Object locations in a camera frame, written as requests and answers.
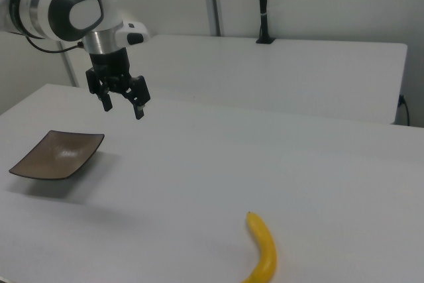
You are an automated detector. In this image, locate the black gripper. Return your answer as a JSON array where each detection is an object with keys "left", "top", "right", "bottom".
[{"left": 85, "top": 47, "right": 152, "bottom": 121}]

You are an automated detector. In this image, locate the yellow banana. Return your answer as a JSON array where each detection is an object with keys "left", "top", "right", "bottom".
[{"left": 238, "top": 211, "right": 278, "bottom": 283}]

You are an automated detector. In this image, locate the brown square ceramic plate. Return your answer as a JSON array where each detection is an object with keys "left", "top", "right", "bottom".
[{"left": 8, "top": 130, "right": 105, "bottom": 182}]

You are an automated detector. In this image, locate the white side table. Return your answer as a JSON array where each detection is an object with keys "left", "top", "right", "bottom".
[{"left": 127, "top": 33, "right": 409, "bottom": 126}]

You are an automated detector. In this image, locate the black pole with base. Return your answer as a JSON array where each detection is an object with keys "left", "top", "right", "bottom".
[{"left": 255, "top": 0, "right": 276, "bottom": 46}]

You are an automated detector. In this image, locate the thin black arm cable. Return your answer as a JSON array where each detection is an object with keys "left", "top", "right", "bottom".
[{"left": 24, "top": 34, "right": 85, "bottom": 55}]

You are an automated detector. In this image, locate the black cable at table end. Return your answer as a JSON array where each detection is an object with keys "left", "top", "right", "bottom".
[{"left": 398, "top": 94, "right": 411, "bottom": 127}]

